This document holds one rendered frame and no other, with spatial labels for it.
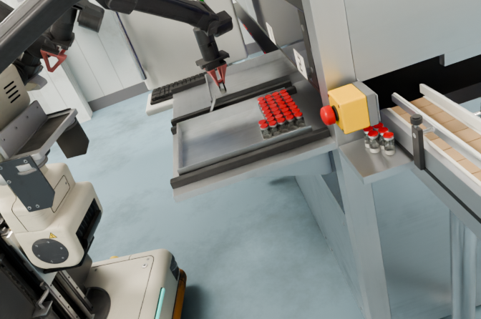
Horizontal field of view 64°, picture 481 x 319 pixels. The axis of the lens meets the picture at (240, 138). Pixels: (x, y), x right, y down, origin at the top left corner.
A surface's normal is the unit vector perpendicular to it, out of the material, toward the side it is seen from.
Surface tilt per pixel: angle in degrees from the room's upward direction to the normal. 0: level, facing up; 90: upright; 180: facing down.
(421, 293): 90
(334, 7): 90
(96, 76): 90
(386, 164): 0
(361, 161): 0
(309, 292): 0
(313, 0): 90
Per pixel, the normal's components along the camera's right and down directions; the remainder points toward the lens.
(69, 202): -0.15, -0.85
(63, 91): 0.24, 0.44
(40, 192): -0.01, 0.51
